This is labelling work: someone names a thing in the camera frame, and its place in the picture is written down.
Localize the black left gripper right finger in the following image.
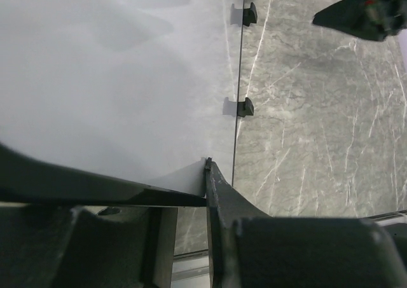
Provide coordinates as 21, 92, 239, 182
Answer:
205, 159, 406, 287

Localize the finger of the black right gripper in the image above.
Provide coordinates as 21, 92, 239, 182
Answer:
312, 0, 368, 37

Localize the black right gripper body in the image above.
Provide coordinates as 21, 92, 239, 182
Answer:
362, 0, 406, 42

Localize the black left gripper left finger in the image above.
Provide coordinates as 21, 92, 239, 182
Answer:
1, 205, 178, 287

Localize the white board black frame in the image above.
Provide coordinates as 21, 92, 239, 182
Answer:
1, 0, 244, 206

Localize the black whiteboard foot right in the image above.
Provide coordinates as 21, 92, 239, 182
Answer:
242, 2, 258, 27

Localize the black whiteboard foot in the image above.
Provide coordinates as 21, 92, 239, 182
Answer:
237, 97, 254, 118
242, 2, 258, 27

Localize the black whiteboard foot left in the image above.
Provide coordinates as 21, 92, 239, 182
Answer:
237, 97, 254, 118

